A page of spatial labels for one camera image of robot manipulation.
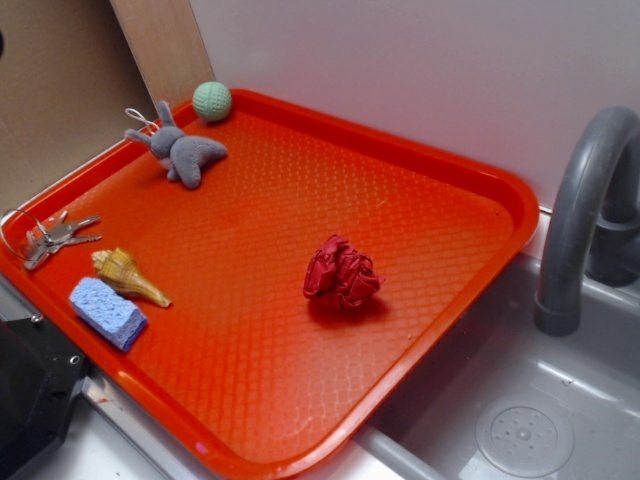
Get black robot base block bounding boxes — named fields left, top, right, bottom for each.
left=1, top=314, right=88, bottom=479

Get crumpled red paper ball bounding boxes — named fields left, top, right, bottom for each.
left=302, top=234, right=385, bottom=309

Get orange plastic tray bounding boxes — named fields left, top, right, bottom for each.
left=1, top=90, right=539, bottom=479

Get grey plush bunny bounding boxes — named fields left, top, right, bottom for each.
left=124, top=101, right=228, bottom=190

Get green dimpled ball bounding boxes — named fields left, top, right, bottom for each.
left=192, top=81, right=233, bottom=122

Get tan conch seashell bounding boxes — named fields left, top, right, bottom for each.
left=91, top=248, right=172, bottom=308

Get blue sponge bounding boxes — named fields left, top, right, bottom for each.
left=69, top=277, right=148, bottom=352

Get grey toy sink basin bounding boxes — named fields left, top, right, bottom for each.
left=352, top=252, right=640, bottom=480

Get wooden board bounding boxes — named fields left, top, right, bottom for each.
left=110, top=0, right=214, bottom=106

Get grey toy faucet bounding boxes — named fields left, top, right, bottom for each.
left=534, top=106, right=639, bottom=337

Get brown cardboard panel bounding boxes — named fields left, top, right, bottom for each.
left=1, top=1, right=155, bottom=210

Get silver keys on ring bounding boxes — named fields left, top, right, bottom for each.
left=1, top=208, right=102, bottom=271

